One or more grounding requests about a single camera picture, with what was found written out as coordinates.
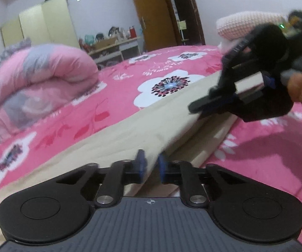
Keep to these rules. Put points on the yellow paper note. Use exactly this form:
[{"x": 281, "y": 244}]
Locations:
[{"x": 182, "y": 25}]

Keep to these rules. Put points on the red bottle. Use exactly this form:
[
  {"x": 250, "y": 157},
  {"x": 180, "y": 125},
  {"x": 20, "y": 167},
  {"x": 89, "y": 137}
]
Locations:
[{"x": 132, "y": 32}]

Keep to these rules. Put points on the pale yellow wardrobe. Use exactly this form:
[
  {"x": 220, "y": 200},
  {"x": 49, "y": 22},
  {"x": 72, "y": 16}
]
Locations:
[{"x": 48, "y": 23}]

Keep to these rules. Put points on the brown wooden door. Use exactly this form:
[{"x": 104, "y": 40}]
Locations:
[{"x": 153, "y": 18}]

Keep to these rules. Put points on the pink floral blanket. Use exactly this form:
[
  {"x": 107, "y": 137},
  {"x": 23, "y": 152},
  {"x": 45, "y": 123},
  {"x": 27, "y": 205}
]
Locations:
[{"x": 114, "y": 97}]

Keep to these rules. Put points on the pink grey floral quilt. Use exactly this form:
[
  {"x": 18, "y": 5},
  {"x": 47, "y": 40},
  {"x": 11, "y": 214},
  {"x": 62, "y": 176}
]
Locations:
[{"x": 43, "y": 78}]

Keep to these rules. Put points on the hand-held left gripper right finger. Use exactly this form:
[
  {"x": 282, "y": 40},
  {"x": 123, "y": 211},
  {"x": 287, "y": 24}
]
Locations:
[{"x": 162, "y": 168}]

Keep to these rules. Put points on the cardboard box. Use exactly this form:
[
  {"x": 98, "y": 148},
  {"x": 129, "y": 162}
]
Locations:
[{"x": 106, "y": 43}]

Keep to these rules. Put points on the white desk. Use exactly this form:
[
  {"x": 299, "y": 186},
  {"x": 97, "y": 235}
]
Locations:
[{"x": 128, "y": 48}]

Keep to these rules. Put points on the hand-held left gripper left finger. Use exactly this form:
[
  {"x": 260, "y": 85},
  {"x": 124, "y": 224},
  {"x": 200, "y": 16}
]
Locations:
[{"x": 140, "y": 165}]

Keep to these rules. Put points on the group of desk figurines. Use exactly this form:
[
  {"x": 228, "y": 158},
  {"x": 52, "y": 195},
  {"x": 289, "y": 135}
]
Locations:
[{"x": 98, "y": 35}]

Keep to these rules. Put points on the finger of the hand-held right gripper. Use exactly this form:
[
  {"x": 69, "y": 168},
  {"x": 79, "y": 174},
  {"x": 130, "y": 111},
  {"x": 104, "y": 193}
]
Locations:
[
  {"x": 222, "y": 109},
  {"x": 226, "y": 84}
]

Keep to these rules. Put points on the beige pants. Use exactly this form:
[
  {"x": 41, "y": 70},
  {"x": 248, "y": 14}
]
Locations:
[{"x": 114, "y": 141}]

